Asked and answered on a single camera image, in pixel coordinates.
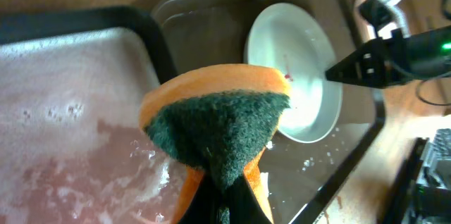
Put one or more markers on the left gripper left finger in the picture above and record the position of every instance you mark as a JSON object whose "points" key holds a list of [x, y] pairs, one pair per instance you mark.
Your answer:
{"points": [[205, 205]]}

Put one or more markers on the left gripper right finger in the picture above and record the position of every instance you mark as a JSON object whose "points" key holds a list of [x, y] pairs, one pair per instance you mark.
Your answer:
{"points": [[243, 205]]}

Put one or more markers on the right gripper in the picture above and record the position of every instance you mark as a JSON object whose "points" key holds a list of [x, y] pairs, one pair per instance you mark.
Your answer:
{"points": [[371, 64]]}

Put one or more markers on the green orange scrub sponge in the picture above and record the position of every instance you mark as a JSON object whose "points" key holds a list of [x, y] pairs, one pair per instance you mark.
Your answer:
{"points": [[217, 121]]}

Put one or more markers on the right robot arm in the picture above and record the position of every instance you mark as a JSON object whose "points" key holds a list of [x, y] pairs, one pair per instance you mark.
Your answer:
{"points": [[394, 56]]}

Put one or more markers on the black soapy water tray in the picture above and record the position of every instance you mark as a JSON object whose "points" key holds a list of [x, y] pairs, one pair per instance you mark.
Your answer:
{"points": [[72, 150]]}

